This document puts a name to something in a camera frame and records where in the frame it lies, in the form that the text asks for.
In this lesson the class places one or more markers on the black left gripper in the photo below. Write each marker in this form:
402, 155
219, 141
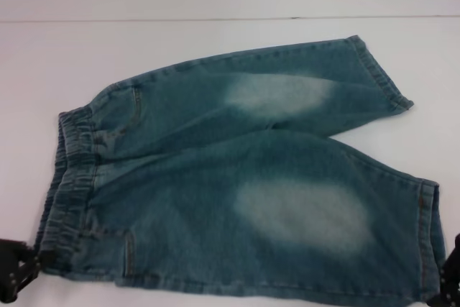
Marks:
10, 260

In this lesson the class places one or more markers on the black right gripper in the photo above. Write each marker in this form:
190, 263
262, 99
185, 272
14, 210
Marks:
457, 247

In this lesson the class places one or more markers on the blue denim shorts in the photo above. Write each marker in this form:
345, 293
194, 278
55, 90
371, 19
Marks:
215, 177

